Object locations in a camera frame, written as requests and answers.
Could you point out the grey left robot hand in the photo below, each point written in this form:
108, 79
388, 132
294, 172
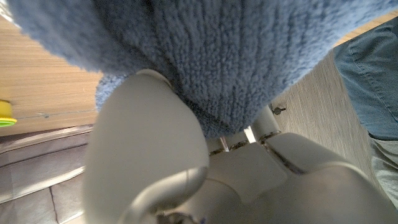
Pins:
146, 140

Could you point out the blue terry towel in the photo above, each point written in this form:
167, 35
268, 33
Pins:
202, 46

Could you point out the small yellow green cup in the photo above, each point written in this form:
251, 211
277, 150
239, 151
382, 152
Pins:
4, 112

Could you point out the printed sofa room backdrop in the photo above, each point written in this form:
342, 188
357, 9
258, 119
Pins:
31, 174

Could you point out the person in blue jeans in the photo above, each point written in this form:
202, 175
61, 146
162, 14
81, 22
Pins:
373, 77

